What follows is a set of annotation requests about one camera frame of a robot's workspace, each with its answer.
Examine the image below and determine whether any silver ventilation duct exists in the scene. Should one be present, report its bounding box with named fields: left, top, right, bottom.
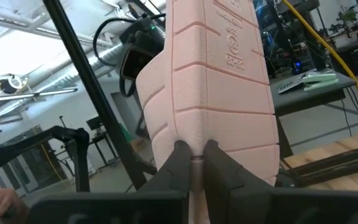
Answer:
left=26, top=43, right=130, bottom=94

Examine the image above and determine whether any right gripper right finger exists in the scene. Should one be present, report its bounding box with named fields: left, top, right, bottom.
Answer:
left=203, top=139, right=275, bottom=224

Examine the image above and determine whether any yellow pole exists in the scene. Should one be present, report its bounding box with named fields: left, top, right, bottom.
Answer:
left=280, top=0, right=358, bottom=130

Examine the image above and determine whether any black background stand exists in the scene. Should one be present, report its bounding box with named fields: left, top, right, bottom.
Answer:
left=85, top=116, right=119, bottom=170

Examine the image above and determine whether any pink foam slide sandal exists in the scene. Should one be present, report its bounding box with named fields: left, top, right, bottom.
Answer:
left=135, top=0, right=281, bottom=224

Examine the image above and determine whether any round ceiling lamp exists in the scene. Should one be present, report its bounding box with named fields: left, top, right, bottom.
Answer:
left=0, top=74, right=27, bottom=94

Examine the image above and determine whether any mint green stapler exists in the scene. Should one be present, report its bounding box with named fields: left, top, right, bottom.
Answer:
left=301, top=72, right=340, bottom=93

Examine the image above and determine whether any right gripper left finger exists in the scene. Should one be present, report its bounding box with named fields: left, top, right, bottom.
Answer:
left=137, top=139, right=194, bottom=192

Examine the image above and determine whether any small background plant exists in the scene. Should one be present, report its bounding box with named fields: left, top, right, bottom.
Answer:
left=337, top=5, right=358, bottom=29

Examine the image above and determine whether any grey desk calculator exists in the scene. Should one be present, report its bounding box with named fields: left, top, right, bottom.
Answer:
left=277, top=76, right=306, bottom=95

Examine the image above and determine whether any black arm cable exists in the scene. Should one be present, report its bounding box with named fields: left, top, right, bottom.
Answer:
left=92, top=17, right=136, bottom=98

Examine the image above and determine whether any black office desk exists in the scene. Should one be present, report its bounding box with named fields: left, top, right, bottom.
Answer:
left=268, top=70, right=357, bottom=159

